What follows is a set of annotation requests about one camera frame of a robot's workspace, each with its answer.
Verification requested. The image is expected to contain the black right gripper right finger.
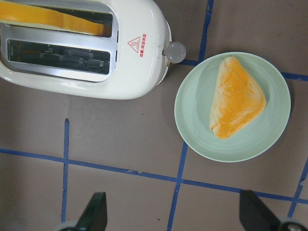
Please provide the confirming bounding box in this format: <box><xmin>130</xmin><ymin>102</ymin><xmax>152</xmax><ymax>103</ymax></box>
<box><xmin>239</xmin><ymin>190</ymin><xmax>281</xmax><ymax>231</ymax></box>

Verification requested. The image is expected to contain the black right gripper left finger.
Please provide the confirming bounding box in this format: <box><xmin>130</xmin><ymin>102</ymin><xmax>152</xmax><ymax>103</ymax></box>
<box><xmin>75</xmin><ymin>192</ymin><xmax>107</xmax><ymax>231</ymax></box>

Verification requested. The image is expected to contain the orange toast in toaster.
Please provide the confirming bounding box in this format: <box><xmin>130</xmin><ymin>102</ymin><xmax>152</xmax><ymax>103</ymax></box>
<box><xmin>0</xmin><ymin>0</ymin><xmax>112</xmax><ymax>37</ymax></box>

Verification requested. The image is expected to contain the white two-slot toaster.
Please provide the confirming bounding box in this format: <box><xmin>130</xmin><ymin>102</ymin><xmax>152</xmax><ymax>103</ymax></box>
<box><xmin>0</xmin><ymin>0</ymin><xmax>186</xmax><ymax>100</ymax></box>

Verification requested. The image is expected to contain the orange triangular toast slice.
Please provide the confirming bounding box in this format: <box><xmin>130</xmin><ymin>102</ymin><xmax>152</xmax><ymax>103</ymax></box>
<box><xmin>209</xmin><ymin>56</ymin><xmax>266</xmax><ymax>139</ymax></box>

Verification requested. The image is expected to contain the light green round plate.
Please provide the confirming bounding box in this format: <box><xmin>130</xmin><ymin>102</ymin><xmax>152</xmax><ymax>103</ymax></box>
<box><xmin>174</xmin><ymin>52</ymin><xmax>291</xmax><ymax>163</ymax></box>

